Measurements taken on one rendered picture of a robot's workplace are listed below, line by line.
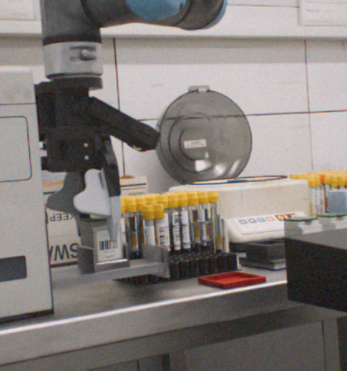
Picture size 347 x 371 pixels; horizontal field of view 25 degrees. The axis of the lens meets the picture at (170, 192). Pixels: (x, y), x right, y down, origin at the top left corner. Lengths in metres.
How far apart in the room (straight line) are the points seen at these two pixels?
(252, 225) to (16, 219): 0.58
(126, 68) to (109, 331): 0.87
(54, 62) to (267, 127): 0.98
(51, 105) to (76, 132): 0.05
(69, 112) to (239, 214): 0.52
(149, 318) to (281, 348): 1.01
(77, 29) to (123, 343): 0.40
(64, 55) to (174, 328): 0.37
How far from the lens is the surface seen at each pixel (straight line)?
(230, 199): 1.41
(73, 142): 0.97
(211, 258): 1.15
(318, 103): 1.99
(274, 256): 1.18
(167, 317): 0.98
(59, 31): 0.98
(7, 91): 0.93
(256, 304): 1.05
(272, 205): 1.44
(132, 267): 1.01
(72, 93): 0.99
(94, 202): 0.96
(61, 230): 1.26
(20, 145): 0.93
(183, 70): 1.77
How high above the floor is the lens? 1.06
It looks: 3 degrees down
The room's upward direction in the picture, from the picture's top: 4 degrees counter-clockwise
